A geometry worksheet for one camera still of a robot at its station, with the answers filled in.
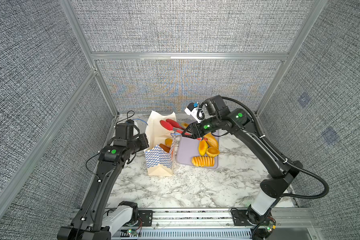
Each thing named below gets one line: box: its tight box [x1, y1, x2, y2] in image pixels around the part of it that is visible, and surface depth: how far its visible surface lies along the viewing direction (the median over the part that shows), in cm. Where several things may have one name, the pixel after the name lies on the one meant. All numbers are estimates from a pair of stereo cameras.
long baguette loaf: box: [203, 132, 219, 149], surface depth 99 cm
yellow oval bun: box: [198, 139, 209, 157], surface depth 97 cm
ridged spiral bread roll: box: [191, 156, 215, 167], surface depth 91 cm
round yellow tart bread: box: [206, 146, 220, 158], surface depth 94 cm
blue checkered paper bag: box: [145, 110, 177, 177], surface depth 82 cm
